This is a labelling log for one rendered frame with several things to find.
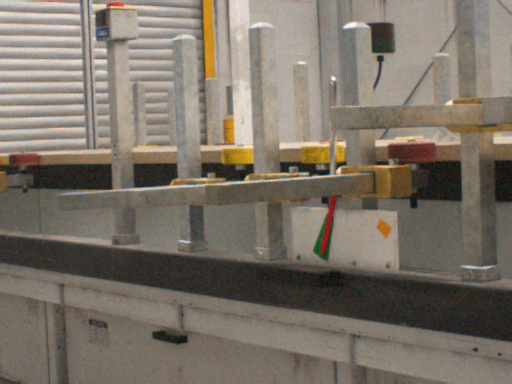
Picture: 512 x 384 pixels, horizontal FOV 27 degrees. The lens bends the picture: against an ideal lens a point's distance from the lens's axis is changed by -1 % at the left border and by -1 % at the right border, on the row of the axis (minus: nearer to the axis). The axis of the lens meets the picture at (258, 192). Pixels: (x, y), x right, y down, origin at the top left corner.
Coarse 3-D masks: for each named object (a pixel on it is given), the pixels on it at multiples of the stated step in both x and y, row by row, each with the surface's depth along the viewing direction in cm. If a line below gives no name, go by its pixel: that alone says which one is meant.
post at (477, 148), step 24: (456, 0) 159; (480, 0) 157; (456, 24) 159; (480, 24) 157; (480, 48) 158; (480, 72) 158; (480, 96) 158; (480, 144) 158; (480, 168) 158; (480, 192) 158; (480, 216) 158; (480, 240) 158; (480, 264) 159
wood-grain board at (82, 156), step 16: (288, 144) 298; (304, 144) 279; (384, 144) 214; (448, 144) 183; (496, 144) 175; (0, 160) 322; (48, 160) 298; (64, 160) 290; (80, 160) 283; (96, 160) 277; (144, 160) 259; (160, 160) 253; (176, 160) 248; (208, 160) 238; (288, 160) 217; (384, 160) 196; (448, 160) 183; (496, 160) 175
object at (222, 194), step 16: (320, 176) 169; (336, 176) 169; (352, 176) 171; (368, 176) 173; (416, 176) 180; (208, 192) 157; (224, 192) 156; (240, 192) 157; (256, 192) 159; (272, 192) 161; (288, 192) 163; (304, 192) 165; (320, 192) 167; (336, 192) 169; (352, 192) 171; (368, 192) 173; (416, 192) 181
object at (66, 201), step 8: (88, 192) 200; (96, 192) 200; (104, 192) 201; (112, 192) 202; (120, 192) 203; (64, 200) 196; (72, 200) 197; (80, 200) 198; (88, 200) 199; (96, 200) 200; (104, 200) 201; (112, 200) 202; (120, 200) 203; (128, 200) 204; (64, 208) 196; (72, 208) 197; (80, 208) 198; (88, 208) 199
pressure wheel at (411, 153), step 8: (392, 144) 179; (400, 144) 178; (408, 144) 178; (416, 144) 177; (424, 144) 178; (432, 144) 179; (392, 152) 180; (400, 152) 178; (408, 152) 178; (416, 152) 177; (424, 152) 178; (432, 152) 179; (400, 160) 178; (408, 160) 178; (416, 160) 178; (424, 160) 178; (432, 160) 179; (416, 168) 180; (416, 200) 182
